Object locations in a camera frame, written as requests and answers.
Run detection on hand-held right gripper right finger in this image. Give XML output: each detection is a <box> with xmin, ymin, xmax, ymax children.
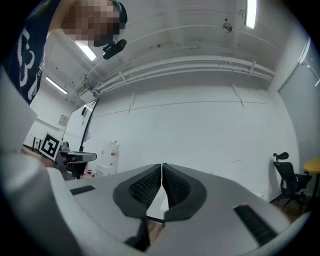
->
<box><xmin>151</xmin><ymin>162</ymin><xmax>293</xmax><ymax>256</ymax></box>

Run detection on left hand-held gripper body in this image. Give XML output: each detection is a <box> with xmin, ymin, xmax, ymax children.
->
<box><xmin>39</xmin><ymin>132</ymin><xmax>86</xmax><ymax>180</ymax></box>

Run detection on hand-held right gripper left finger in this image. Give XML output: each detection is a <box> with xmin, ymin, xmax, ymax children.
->
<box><xmin>65</xmin><ymin>163</ymin><xmax>163</xmax><ymax>251</ymax></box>

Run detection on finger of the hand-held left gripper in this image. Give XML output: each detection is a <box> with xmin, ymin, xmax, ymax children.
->
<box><xmin>65</xmin><ymin>151</ymin><xmax>98</xmax><ymax>164</ymax></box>

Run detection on person's left forearm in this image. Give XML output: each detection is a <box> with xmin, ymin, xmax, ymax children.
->
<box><xmin>21</xmin><ymin>145</ymin><xmax>56</xmax><ymax>169</ymax></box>

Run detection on low white storage box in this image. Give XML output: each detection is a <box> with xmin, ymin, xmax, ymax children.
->
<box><xmin>95</xmin><ymin>163</ymin><xmax>117</xmax><ymax>178</ymax></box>

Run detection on white box with red label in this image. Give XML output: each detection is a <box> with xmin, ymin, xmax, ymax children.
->
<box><xmin>101</xmin><ymin>141</ymin><xmax>120</xmax><ymax>173</ymax></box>

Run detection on black metal stand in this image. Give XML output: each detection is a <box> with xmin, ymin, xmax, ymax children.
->
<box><xmin>79</xmin><ymin>97</ymin><xmax>101</xmax><ymax>153</ymax></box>

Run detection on long ceiling light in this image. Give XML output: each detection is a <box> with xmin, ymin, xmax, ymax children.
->
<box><xmin>74</xmin><ymin>41</ymin><xmax>97</xmax><ymax>62</ymax></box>
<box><xmin>45</xmin><ymin>76</ymin><xmax>69</xmax><ymax>96</ymax></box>
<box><xmin>245</xmin><ymin>0</ymin><xmax>258</xmax><ymax>30</ymax></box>

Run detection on black office chair with headrest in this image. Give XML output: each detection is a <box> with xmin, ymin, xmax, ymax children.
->
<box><xmin>269</xmin><ymin>151</ymin><xmax>313</xmax><ymax>212</ymax></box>

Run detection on round yellow table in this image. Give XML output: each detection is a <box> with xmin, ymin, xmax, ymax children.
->
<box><xmin>303</xmin><ymin>156</ymin><xmax>320</xmax><ymax>201</ymax></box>

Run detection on person's navy printed shirt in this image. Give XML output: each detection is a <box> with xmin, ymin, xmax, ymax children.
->
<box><xmin>3</xmin><ymin>0</ymin><xmax>63</xmax><ymax>106</ymax></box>

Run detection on person's head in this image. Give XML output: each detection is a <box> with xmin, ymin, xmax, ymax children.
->
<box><xmin>51</xmin><ymin>0</ymin><xmax>127</xmax><ymax>48</ymax></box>

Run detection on white ceiling pipes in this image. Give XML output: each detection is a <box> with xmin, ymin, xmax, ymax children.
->
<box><xmin>91</xmin><ymin>55</ymin><xmax>276</xmax><ymax>96</ymax></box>

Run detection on frosted glass partition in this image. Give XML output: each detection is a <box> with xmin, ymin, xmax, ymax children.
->
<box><xmin>277</xmin><ymin>37</ymin><xmax>320</xmax><ymax>163</ymax></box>

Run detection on black head-mounted camera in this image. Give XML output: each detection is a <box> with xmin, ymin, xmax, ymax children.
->
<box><xmin>102</xmin><ymin>38</ymin><xmax>128</xmax><ymax>61</ymax></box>

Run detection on dark green head strap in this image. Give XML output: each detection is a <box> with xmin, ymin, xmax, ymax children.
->
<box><xmin>111</xmin><ymin>0</ymin><xmax>129</xmax><ymax>30</ymax></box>

